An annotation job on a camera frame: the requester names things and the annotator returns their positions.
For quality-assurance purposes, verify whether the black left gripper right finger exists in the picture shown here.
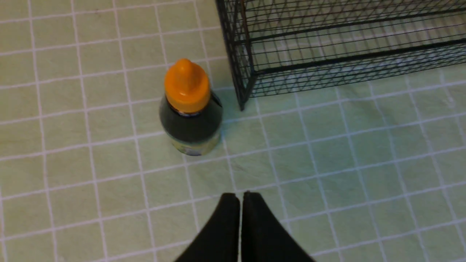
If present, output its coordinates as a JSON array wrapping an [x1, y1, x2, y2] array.
[[241, 192, 314, 262]]

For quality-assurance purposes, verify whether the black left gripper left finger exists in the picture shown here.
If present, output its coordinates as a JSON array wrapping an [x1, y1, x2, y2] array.
[[176, 193, 240, 262]]

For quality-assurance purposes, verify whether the orange-capped dark sauce bottle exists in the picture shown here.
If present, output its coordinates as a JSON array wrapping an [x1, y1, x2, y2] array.
[[159, 59, 223, 156]]

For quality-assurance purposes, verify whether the green checkered tablecloth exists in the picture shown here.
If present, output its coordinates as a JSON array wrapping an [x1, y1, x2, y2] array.
[[0, 0, 465, 262]]

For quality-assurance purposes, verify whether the black wire mesh shelf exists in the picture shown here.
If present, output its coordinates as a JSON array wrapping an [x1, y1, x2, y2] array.
[[215, 0, 466, 110]]

